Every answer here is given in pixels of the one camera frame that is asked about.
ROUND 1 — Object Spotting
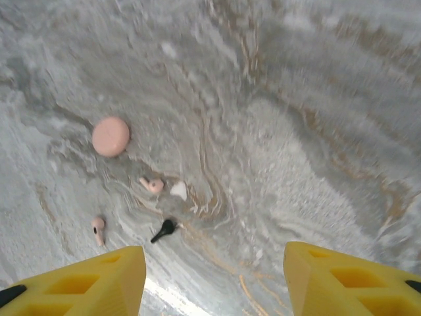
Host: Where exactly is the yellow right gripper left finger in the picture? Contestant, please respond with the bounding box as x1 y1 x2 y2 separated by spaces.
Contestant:
0 245 147 316

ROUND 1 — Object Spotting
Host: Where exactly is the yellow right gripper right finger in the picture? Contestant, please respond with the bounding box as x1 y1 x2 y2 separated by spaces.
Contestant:
284 242 421 316

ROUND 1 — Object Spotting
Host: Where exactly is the pink wireless earbud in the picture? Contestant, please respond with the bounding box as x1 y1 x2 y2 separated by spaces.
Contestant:
91 215 107 248
139 176 164 194

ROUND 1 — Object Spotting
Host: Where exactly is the black wireless earbud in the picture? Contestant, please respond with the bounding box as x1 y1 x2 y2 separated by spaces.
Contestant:
150 219 180 244

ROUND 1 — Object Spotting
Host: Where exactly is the pink round charging case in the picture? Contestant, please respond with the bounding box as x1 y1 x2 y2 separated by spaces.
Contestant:
91 116 132 158

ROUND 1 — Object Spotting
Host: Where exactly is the small white plastic piece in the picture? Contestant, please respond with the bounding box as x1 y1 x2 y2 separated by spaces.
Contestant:
170 181 187 201

